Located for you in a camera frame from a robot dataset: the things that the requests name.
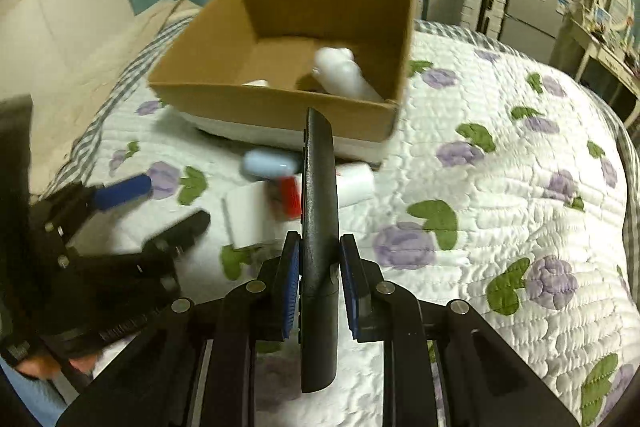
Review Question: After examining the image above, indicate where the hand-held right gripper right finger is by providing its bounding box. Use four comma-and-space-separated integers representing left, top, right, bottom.
339, 234, 582, 427

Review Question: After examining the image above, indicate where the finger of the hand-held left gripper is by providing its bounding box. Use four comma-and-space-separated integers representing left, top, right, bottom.
29, 174, 154, 253
75, 209, 212, 273

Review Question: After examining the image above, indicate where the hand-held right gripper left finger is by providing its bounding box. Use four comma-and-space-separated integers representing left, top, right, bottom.
55, 232, 301, 427

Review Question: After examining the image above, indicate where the black remote control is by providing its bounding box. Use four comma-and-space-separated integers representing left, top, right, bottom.
299, 108, 341, 394

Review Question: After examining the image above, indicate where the brown cardboard box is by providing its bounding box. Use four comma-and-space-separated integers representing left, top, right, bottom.
147, 0, 420, 143

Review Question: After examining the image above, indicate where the person's left forearm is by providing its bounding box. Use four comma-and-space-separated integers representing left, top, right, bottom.
0, 349, 97, 427

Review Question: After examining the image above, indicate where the white rectangular box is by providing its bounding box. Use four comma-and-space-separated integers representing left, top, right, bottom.
222, 182, 287, 251

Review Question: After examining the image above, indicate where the red small object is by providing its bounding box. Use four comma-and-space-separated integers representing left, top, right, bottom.
279, 177, 303, 221

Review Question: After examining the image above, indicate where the grey checkered bed sheet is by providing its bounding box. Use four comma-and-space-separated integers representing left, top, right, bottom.
40, 14, 202, 204

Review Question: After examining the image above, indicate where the light blue capsule case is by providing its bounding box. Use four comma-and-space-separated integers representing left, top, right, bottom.
242, 149, 297, 181

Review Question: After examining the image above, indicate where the white padded headboard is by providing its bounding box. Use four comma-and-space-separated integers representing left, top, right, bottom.
0, 0, 137, 158

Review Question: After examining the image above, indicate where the floral quilted blanket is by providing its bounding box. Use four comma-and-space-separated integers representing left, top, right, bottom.
40, 19, 632, 427

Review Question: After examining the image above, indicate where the white plastic bottle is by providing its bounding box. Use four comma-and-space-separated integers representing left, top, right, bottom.
312, 47, 384, 103

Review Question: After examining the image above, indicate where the white drawer cabinet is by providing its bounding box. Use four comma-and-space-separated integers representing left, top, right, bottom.
459, 0, 507, 38

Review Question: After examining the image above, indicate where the silver refrigerator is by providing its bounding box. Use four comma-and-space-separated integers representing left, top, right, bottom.
499, 0, 570, 68

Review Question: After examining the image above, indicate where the white dressing table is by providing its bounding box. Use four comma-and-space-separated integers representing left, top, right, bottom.
550, 4, 640, 132

